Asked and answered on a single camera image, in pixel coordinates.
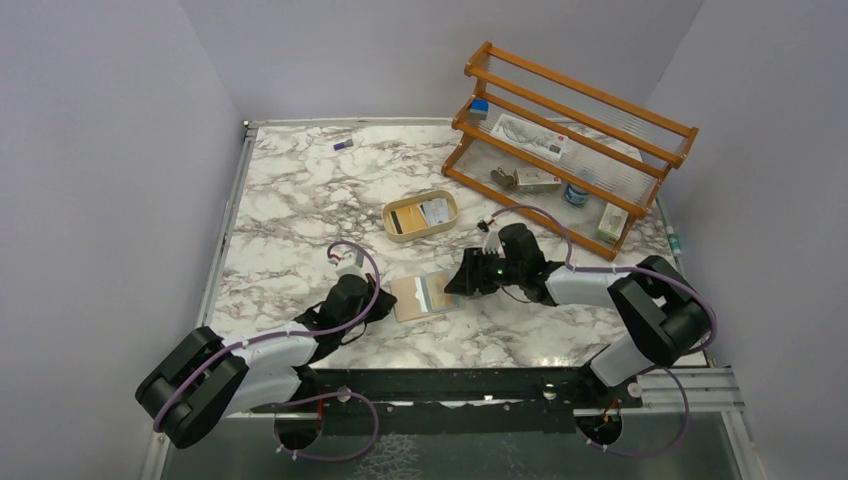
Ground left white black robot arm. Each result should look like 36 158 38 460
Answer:
134 274 397 448

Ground blue grey eraser block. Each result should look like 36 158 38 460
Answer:
467 98 489 121

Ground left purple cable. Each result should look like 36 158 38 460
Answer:
152 240 384 463

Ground clear printed packet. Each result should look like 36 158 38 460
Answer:
490 113 567 162

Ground beige card holder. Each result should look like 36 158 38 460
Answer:
389 275 464 323

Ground small grey box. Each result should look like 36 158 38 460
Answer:
513 167 562 193

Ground yellow card with black stripe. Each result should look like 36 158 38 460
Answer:
389 204 429 235

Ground orange wooden shelf rack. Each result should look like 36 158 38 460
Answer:
441 42 698 260

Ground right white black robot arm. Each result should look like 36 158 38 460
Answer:
444 223 715 388

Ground tan card in holder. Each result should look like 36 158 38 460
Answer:
424 272 458 312

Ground blue white small jar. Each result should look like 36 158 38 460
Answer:
563 183 590 207

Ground green white small box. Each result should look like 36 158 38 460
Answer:
595 203 629 245

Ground beige oval tray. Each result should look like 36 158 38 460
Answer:
382 190 459 243

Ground metal binder clip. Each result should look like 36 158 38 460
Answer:
490 168 517 190

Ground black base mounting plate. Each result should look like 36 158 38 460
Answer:
253 367 643 437

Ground green white tube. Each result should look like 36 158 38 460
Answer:
665 225 681 256

